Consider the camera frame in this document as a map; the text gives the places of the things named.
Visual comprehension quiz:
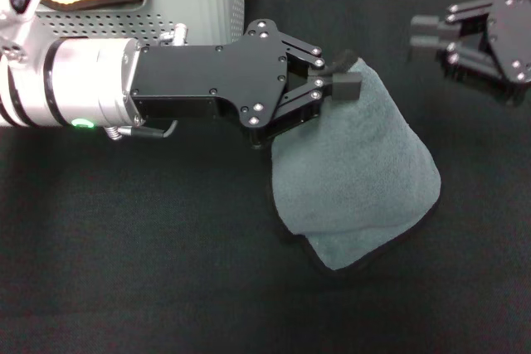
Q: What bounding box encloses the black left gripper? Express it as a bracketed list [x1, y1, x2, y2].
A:
[129, 18, 334, 151]

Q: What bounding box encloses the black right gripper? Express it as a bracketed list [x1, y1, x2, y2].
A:
[409, 0, 531, 109]

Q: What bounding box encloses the grey orange black-trimmed towel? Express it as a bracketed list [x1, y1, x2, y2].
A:
[269, 49, 443, 279]

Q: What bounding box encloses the grey perforated storage box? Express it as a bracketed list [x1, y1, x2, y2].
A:
[35, 0, 250, 51]

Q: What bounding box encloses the black tablecloth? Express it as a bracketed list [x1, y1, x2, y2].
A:
[0, 0, 531, 354]

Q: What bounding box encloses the silver knurled connector plug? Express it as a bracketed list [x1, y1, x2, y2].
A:
[160, 23, 189, 46]

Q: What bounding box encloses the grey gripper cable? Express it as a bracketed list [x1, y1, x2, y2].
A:
[105, 119, 180, 143]

